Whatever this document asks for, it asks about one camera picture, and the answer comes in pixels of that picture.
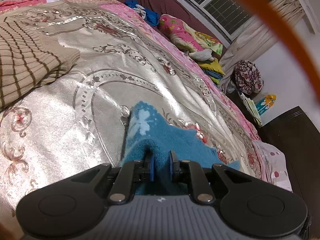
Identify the dark floral fabric bundle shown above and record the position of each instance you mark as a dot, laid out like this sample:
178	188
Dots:
248	78

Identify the grey white plush cloth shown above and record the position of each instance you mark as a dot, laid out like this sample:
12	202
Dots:
204	55

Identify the yellow blue cartoon bag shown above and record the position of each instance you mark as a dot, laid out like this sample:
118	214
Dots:
266	103

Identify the silver pink floral bedspread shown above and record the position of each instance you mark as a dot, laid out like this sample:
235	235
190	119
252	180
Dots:
79	120

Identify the white pillow red dots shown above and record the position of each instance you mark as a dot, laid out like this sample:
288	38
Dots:
273	165

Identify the right beige curtain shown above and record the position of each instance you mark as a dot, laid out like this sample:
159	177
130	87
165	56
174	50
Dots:
257	38

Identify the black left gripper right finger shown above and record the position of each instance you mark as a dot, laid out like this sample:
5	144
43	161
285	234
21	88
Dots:
193	175

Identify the blue fuzzy sweater white flowers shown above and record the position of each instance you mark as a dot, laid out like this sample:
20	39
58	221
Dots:
148	132

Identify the yellow folded cloth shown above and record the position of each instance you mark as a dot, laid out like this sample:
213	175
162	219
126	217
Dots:
213	66

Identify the blue clothes pile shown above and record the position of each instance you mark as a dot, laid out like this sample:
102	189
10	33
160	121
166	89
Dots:
149	16

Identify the window with metal grille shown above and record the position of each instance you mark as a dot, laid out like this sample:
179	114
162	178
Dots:
229	15

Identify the pink yellow floral blanket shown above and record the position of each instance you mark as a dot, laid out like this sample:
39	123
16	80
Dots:
186	38

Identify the stack of papers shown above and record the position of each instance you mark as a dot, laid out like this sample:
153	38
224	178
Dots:
250	106

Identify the beige striped knit sweater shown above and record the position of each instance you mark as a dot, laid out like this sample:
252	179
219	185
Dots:
30	60

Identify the dark wooden furniture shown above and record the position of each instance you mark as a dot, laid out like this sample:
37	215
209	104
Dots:
298	138

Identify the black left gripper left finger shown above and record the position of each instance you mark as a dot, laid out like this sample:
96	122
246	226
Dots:
130	177

